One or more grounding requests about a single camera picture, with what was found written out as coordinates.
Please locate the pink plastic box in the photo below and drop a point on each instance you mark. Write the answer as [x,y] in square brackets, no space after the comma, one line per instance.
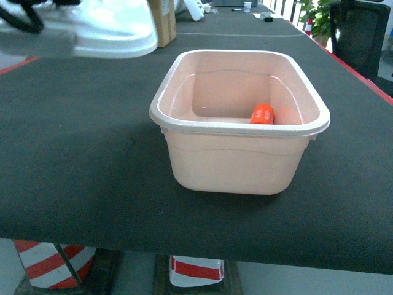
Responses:
[204,106]

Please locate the red white cone far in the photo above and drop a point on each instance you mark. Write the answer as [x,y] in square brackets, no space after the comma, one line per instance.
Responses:
[309,27]

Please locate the white paper cup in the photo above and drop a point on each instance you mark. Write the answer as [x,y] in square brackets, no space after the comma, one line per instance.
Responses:
[247,6]

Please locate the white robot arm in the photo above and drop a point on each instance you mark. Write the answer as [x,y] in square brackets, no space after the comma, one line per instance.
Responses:
[66,29]

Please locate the black table mat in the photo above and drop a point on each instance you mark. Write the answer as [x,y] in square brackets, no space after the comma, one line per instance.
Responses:
[82,163]

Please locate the red white cone left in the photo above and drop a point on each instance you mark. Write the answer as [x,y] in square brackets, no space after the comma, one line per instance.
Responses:
[65,269]

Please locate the black chair backrest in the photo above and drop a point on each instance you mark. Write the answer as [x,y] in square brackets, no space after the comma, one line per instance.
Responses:
[357,30]

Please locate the orange cylindrical capacitor 4680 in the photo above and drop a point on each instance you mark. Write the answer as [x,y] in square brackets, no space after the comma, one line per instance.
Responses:
[262,114]

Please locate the red white traffic cone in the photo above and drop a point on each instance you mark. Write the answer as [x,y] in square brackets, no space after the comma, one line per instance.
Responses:
[188,275]

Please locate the cardboard box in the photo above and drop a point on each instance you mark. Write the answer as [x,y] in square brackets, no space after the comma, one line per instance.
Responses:
[165,21]

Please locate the green potted plant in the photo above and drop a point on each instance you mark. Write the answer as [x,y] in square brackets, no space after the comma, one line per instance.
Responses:
[319,11]

